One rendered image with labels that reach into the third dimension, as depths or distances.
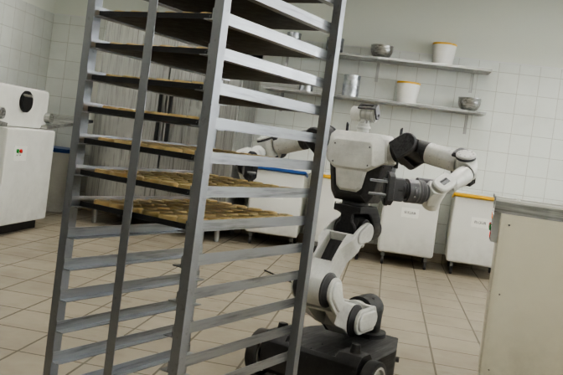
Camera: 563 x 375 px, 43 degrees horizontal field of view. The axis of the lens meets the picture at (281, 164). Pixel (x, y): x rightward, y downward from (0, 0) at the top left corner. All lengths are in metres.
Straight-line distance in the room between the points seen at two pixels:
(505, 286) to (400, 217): 3.53
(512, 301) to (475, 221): 3.51
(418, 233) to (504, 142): 1.39
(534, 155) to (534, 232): 4.26
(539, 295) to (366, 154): 0.99
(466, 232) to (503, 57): 1.87
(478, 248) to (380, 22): 2.49
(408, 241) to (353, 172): 3.79
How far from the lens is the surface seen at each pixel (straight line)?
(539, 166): 7.55
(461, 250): 6.84
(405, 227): 6.78
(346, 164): 3.05
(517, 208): 3.31
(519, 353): 3.40
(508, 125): 7.51
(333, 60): 2.32
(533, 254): 3.32
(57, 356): 2.21
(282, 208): 6.85
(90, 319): 2.26
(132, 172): 1.95
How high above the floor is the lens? 1.03
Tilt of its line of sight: 2 degrees down
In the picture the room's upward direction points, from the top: 7 degrees clockwise
